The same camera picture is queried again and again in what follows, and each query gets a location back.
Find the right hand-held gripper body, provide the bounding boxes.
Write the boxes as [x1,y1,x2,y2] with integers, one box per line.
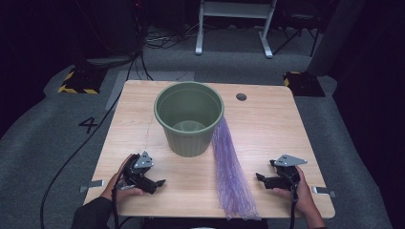
[269,154,309,192]

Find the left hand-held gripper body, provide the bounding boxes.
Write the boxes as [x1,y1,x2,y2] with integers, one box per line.
[121,151,155,192]

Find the purple plastic bag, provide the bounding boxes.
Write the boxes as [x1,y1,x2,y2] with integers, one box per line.
[211,116,262,221]

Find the green plastic bin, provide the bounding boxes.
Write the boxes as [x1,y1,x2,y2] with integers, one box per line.
[154,81,225,158]

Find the person's right hand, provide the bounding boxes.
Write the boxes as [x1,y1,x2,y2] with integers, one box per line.
[272,166,314,215]

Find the person's left hand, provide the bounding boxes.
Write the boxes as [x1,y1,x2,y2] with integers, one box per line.
[100,154,145,204]

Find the black yellow striped stand base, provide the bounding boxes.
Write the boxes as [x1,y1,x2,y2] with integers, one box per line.
[283,71,327,97]
[57,68,108,95]

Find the grey stand foot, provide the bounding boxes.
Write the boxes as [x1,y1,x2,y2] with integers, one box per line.
[85,54,139,70]

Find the grey column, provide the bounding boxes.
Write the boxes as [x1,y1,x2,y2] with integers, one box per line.
[306,0,367,77]

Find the black folding chair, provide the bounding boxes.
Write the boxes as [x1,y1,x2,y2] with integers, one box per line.
[272,9,321,58]

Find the right hand-held gripper cable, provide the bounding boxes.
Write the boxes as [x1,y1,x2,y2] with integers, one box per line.
[279,170,300,229]

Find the hand-held gripper cable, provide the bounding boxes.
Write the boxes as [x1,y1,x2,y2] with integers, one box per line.
[279,170,300,229]
[110,158,135,229]

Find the metal table bracket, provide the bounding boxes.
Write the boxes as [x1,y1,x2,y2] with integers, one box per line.
[79,179,105,194]
[310,186,337,198]

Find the left hand-held gripper cable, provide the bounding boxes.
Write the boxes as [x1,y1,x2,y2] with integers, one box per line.
[110,158,135,229]

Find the long black floor cable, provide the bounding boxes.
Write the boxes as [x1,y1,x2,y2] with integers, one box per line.
[39,51,144,229]

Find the bundle of floor cables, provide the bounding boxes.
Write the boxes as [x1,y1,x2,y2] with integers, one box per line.
[142,23,204,51]

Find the white desk frame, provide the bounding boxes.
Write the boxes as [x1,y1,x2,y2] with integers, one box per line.
[194,0,278,59]

